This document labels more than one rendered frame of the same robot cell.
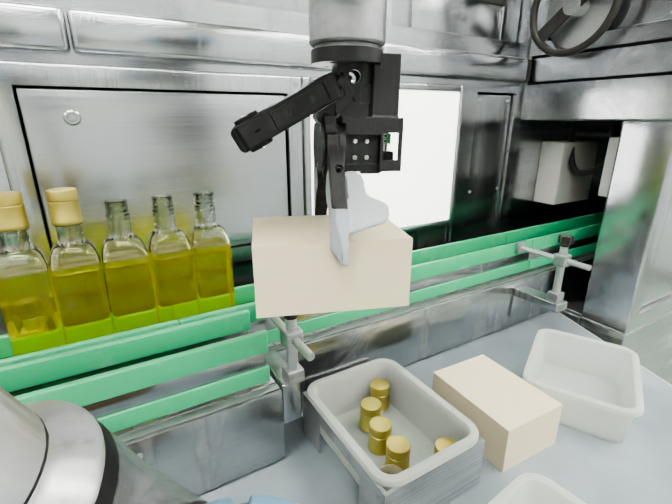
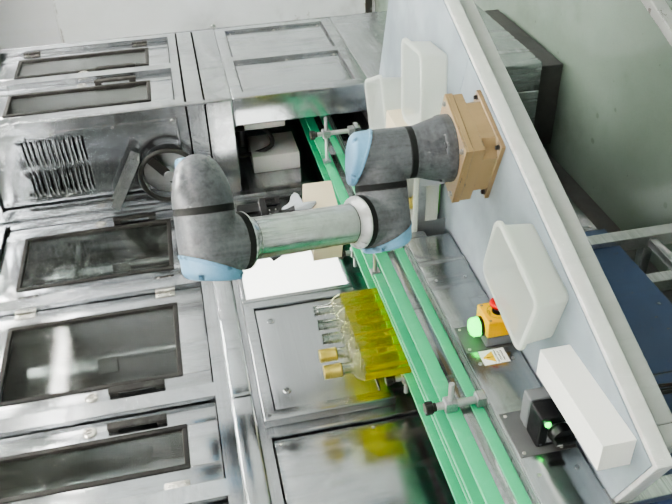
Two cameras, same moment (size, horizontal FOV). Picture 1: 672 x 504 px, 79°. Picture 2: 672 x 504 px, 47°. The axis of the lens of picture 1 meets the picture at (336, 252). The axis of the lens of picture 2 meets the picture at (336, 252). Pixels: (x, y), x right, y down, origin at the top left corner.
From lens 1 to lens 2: 1.60 m
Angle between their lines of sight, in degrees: 24
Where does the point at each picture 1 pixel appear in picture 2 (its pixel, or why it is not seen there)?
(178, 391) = (406, 277)
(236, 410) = (415, 253)
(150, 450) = (433, 277)
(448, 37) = not seen: hidden behind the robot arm
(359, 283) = (324, 198)
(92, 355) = (399, 323)
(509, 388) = not seen: hidden behind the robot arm
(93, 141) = (298, 382)
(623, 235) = (305, 103)
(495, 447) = not seen: hidden behind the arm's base
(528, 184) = (287, 173)
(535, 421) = (394, 120)
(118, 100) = (273, 375)
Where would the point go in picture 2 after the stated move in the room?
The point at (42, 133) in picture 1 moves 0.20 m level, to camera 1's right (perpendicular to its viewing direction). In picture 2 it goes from (298, 400) to (284, 327)
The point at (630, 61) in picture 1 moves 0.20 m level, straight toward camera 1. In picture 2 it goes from (200, 133) to (200, 133)
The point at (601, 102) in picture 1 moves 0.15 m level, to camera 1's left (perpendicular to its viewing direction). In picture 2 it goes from (225, 141) to (231, 178)
